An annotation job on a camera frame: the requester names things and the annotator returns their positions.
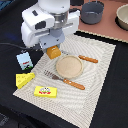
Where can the grey toy stock pot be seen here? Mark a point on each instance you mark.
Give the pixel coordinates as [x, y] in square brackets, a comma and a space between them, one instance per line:
[91, 12]

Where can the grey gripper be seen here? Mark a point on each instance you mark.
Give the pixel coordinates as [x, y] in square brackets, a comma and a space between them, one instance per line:
[47, 24]

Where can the orange toy bread loaf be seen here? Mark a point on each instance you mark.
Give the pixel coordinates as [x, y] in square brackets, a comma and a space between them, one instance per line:
[53, 52]

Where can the wooden handled toy fork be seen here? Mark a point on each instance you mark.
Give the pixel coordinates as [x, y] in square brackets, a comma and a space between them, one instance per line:
[55, 77]

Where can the yellow toy butter box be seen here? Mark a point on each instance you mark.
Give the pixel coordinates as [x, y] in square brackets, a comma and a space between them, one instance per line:
[45, 92]

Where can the beige woven placemat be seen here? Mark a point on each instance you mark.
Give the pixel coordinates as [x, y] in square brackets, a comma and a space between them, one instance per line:
[72, 108]

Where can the light blue milk carton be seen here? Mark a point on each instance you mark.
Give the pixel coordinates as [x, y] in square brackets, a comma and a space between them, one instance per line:
[24, 61]

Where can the round wooden plate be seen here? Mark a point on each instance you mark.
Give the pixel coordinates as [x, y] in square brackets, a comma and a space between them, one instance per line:
[69, 66]

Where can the beige toy bowl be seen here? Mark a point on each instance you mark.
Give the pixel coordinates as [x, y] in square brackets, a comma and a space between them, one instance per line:
[122, 14]

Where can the wooden handled toy knife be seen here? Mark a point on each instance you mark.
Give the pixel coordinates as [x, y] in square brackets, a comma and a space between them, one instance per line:
[81, 57]

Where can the yellow toy cheese wedge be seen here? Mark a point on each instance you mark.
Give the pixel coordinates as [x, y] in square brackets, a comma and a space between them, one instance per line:
[23, 79]

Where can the pink toy stove board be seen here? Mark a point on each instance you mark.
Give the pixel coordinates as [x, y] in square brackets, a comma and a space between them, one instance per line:
[107, 27]

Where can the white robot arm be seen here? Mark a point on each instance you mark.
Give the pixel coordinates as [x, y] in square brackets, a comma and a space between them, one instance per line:
[47, 23]

